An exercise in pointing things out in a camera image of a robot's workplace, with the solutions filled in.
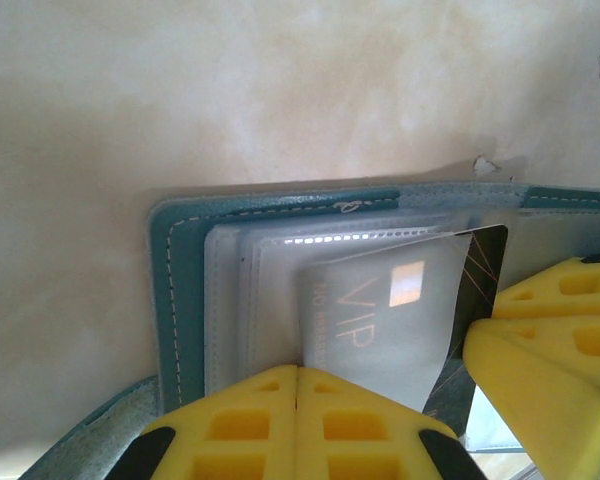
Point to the teal leather card holder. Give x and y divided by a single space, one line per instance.
185 280

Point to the black VIP card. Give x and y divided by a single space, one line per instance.
485 265

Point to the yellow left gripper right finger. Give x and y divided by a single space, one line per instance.
360 440

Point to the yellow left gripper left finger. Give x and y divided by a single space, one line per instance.
240 440

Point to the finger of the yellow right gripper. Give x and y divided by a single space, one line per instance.
555 400
545 295

